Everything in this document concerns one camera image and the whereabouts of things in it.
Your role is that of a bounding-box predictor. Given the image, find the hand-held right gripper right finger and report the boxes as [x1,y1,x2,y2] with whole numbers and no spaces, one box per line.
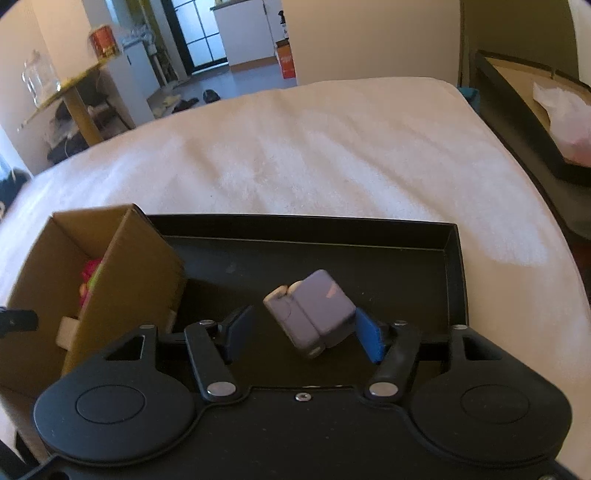
[355,308,504,402]

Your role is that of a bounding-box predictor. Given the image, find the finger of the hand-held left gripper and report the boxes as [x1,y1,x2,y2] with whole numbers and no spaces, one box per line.
[0,308,38,334]

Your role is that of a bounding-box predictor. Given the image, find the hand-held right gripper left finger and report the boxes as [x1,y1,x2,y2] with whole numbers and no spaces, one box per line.
[104,305,256,402]

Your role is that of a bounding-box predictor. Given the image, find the purple toy block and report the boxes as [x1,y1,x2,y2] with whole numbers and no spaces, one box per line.
[262,270,357,361]

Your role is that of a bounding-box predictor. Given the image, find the green and pink toy house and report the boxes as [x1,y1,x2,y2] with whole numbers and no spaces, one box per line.
[78,258,105,308]

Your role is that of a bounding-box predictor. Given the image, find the cardboard box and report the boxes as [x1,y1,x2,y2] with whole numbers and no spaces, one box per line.
[0,203,188,400]

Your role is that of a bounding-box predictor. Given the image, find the dark cloth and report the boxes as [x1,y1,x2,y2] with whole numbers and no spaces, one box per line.
[0,152,33,204]

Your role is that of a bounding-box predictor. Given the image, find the round yellow table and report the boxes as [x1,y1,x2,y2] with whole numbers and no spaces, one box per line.
[18,60,109,146]

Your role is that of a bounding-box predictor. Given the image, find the clear glass jar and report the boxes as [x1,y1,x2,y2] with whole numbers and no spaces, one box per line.
[21,50,61,104]

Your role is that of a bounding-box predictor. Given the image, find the teal object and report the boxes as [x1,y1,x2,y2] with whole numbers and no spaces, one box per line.
[459,85,481,112]

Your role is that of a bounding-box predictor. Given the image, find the white mini fridge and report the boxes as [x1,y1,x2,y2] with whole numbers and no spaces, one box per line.
[108,44,160,130]

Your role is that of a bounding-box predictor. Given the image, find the orange box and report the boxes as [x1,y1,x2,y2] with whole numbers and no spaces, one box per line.
[276,39,297,80]

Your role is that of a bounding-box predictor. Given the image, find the large black floor tray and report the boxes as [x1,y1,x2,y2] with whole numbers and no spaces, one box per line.
[475,48,591,185]

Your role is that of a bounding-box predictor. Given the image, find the white plastic bag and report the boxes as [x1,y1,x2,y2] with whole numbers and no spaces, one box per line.
[533,80,591,164]

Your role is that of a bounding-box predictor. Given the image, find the red canister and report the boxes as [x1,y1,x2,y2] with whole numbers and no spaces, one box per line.
[89,25,120,60]

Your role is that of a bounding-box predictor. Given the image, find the white kitchen cabinet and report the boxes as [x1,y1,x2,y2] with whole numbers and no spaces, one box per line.
[212,0,278,68]

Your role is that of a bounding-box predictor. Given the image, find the black framed glass door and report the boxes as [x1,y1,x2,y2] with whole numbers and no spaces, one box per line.
[171,0,229,70]

